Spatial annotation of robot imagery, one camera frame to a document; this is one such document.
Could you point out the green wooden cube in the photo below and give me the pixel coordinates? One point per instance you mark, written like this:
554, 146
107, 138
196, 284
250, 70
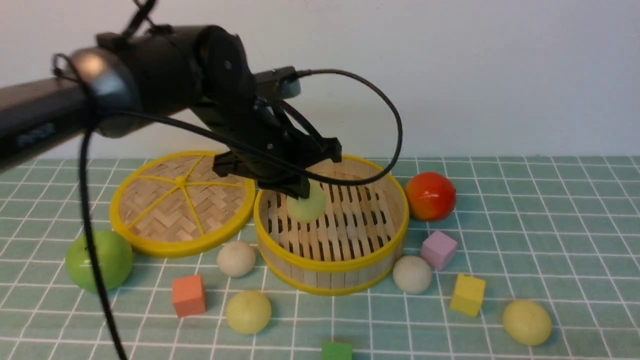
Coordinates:
337, 351

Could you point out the orange wooden cube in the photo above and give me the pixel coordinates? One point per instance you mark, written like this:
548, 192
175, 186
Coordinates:
188, 296

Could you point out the bamboo steamer tray yellow rim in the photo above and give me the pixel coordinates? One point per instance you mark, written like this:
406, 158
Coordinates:
350, 248

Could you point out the yellow bun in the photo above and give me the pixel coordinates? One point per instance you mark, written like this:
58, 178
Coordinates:
307, 210
527, 322
248, 312

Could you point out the white bun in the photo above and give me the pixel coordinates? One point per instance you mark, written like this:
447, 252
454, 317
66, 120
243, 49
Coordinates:
236, 259
412, 275

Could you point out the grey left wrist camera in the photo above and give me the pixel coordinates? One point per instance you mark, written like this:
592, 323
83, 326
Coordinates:
277, 84

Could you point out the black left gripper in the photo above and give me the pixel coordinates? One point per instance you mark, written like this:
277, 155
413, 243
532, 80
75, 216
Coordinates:
270, 132

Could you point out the bamboo steamer lid yellow rim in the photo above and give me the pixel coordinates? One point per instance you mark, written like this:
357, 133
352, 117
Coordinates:
176, 206

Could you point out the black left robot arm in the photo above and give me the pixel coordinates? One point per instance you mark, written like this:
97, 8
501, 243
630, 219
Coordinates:
203, 69

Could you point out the red orange tomato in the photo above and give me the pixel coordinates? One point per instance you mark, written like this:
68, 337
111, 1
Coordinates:
431, 196

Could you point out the yellow wooden cube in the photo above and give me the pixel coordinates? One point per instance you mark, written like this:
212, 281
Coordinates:
468, 295

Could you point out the pink wooden cube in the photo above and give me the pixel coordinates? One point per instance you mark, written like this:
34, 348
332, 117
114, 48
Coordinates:
438, 249

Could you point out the green apple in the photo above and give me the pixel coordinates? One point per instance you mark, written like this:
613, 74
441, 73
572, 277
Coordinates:
115, 257

